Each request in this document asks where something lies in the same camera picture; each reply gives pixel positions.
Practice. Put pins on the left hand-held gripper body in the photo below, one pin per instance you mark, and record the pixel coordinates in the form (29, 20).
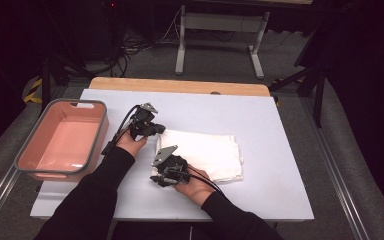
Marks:
(141, 120)

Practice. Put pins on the white board table cover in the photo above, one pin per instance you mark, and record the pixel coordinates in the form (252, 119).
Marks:
(213, 113)

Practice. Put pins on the person's right hand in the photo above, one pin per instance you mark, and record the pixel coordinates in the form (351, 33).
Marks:
(195, 188)

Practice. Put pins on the aluminium rail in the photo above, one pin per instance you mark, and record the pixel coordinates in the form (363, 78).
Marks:
(0, 200)
(333, 173)

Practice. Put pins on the person's torso dark clothing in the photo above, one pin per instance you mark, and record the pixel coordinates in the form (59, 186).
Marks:
(166, 231)

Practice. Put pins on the pink basket with grey rim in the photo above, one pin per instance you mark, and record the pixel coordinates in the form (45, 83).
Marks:
(63, 140)

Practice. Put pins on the yellow black striped tape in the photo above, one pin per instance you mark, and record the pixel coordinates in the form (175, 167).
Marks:
(33, 90)

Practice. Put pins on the wooden table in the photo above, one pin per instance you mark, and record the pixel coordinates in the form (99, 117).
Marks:
(180, 86)

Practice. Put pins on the person's left hand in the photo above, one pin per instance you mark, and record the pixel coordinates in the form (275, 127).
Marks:
(130, 145)

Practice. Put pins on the white child's shirt chick print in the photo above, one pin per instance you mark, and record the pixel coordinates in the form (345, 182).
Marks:
(206, 153)

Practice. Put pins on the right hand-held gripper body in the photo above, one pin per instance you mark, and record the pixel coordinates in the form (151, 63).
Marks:
(171, 166)

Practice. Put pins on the black metal stand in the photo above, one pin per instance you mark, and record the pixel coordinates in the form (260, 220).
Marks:
(46, 83)
(318, 93)

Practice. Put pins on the grey metal desk frame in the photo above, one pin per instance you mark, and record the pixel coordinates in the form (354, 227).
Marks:
(220, 21)

